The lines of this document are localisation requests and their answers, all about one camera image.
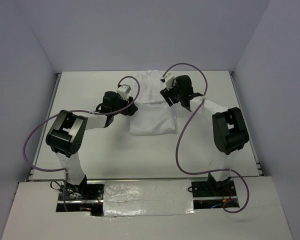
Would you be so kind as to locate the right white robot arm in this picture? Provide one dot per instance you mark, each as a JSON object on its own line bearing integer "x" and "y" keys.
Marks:
{"x": 229, "y": 130}

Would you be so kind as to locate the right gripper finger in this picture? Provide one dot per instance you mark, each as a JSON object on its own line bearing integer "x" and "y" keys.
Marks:
{"x": 169, "y": 100}
{"x": 166, "y": 93}

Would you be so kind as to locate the silver foil tape sheet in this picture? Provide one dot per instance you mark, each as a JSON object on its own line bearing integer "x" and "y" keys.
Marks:
{"x": 147, "y": 198}

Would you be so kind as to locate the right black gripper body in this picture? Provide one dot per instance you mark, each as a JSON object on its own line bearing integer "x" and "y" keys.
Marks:
{"x": 176, "y": 93}

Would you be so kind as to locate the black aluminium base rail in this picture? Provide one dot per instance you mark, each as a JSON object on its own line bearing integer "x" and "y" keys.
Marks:
{"x": 93, "y": 202}

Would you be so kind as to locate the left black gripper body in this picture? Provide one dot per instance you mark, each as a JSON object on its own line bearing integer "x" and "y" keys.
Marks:
{"x": 121, "y": 103}

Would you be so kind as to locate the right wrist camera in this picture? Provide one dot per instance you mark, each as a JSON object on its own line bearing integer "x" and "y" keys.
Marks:
{"x": 168, "y": 78}

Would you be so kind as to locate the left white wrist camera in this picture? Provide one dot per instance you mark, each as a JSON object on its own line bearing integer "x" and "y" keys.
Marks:
{"x": 123, "y": 91}

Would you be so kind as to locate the white long sleeve shirt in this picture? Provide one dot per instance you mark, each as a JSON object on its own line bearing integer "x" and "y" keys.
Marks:
{"x": 154, "y": 116}

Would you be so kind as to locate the white foam front board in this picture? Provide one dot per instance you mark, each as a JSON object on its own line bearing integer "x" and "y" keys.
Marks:
{"x": 33, "y": 216}

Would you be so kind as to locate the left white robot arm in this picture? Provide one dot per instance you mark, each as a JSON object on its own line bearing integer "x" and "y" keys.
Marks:
{"x": 66, "y": 134}

